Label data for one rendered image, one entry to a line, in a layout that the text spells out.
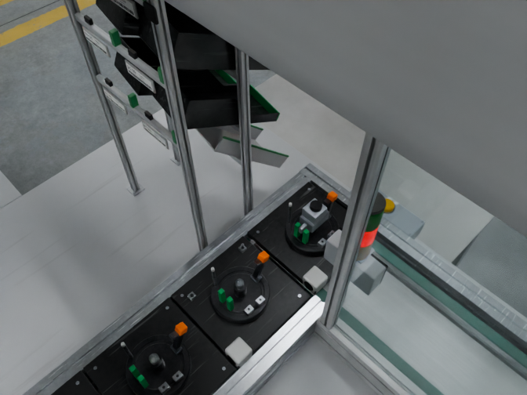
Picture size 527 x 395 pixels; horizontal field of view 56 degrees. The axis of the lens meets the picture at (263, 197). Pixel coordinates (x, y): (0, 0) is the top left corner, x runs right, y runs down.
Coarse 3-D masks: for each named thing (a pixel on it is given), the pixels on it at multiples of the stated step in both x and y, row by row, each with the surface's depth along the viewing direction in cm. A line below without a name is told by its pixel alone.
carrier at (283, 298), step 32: (224, 256) 124; (256, 256) 124; (192, 288) 119; (224, 288) 117; (256, 288) 117; (288, 288) 119; (192, 320) 116; (224, 320) 114; (256, 320) 114; (288, 320) 116; (224, 352) 110
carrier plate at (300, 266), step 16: (304, 192) 136; (320, 192) 136; (288, 208) 133; (336, 208) 133; (256, 224) 130; (272, 224) 130; (256, 240) 127; (272, 240) 127; (272, 256) 126; (288, 256) 124; (304, 256) 124; (320, 256) 124; (304, 272) 122
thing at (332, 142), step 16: (272, 80) 181; (272, 96) 175; (288, 96) 175; (304, 96) 175; (288, 112) 171; (304, 112) 171; (320, 112) 171; (272, 128) 166; (288, 128) 166; (304, 128) 166; (320, 128) 166; (336, 128) 166; (352, 128) 166; (304, 144) 162; (320, 144) 162; (336, 144) 162; (352, 144) 162; (320, 160) 158; (336, 160) 158; (352, 160) 158; (336, 176) 154; (352, 176) 154
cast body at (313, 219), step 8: (312, 200) 121; (304, 208) 119; (312, 208) 118; (320, 208) 118; (304, 216) 121; (312, 216) 118; (320, 216) 119; (328, 216) 123; (304, 224) 121; (312, 224) 120; (320, 224) 123; (312, 232) 122
